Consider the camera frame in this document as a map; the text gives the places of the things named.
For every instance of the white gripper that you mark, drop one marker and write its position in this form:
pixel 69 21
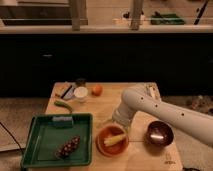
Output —
pixel 121 115

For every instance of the yellow banana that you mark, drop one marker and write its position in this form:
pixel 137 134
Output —
pixel 110 141

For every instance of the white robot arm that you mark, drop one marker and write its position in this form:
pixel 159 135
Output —
pixel 137 98

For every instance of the red bowl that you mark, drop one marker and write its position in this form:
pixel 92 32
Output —
pixel 115 150

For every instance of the dark brown bowl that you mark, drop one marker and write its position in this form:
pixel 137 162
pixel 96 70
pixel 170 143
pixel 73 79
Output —
pixel 159 134

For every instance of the orange fruit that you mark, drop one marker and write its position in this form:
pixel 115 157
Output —
pixel 97 90

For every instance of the wooden cutting board table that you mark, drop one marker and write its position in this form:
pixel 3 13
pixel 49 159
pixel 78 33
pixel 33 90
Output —
pixel 139 156

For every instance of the white cup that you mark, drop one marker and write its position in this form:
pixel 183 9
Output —
pixel 81 94

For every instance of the brown spotted toy food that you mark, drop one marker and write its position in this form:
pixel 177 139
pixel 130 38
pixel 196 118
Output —
pixel 68 148

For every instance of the green pepper toy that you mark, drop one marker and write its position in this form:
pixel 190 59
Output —
pixel 64 105

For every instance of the knife on small board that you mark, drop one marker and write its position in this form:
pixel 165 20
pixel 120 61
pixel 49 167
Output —
pixel 66 92

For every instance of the grey sponge block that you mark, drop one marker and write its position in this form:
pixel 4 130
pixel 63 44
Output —
pixel 62 121

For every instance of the green tray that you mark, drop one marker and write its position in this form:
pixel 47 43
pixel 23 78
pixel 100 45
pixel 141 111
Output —
pixel 44 139

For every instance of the green object on shelf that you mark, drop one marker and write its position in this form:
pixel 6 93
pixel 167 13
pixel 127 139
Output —
pixel 166 19

